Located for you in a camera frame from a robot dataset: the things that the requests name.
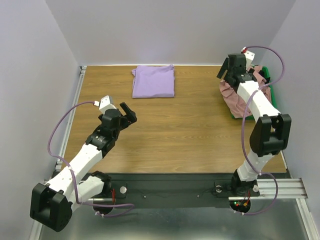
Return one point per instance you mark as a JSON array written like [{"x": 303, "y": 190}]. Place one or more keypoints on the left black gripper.
[{"x": 130, "y": 116}]

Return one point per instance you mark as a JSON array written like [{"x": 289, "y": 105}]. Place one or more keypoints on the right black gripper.
[{"x": 231, "y": 69}]

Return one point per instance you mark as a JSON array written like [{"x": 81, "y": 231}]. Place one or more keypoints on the purple t shirt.
[{"x": 153, "y": 82}]

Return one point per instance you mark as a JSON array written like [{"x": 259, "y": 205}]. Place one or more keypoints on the pink printed t shirt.
[{"x": 226, "y": 91}]

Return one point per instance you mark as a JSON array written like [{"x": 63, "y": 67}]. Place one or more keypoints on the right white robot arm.
[{"x": 270, "y": 134}]

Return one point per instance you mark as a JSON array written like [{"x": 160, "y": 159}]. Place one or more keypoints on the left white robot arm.
[{"x": 53, "y": 203}]

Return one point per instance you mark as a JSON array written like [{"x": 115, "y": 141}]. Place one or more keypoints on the green plastic bin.
[{"x": 271, "y": 85}]

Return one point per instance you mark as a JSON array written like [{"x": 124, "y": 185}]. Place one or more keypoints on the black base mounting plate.
[{"x": 173, "y": 190}]

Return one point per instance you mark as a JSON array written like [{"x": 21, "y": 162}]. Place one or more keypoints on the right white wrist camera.
[{"x": 249, "y": 57}]

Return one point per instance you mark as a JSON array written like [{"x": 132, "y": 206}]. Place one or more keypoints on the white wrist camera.
[
  {"x": 249, "y": 57},
  {"x": 106, "y": 103}
]

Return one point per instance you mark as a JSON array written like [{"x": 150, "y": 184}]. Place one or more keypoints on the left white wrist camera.
[{"x": 106, "y": 103}]

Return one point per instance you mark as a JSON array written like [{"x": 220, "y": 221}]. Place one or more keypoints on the left aluminium rail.
[{"x": 59, "y": 165}]

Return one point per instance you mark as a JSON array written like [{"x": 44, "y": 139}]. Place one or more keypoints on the aluminium rail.
[
  {"x": 59, "y": 165},
  {"x": 287, "y": 189}
]

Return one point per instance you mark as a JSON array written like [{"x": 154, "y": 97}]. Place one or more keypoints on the right aluminium rail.
[{"x": 287, "y": 189}]

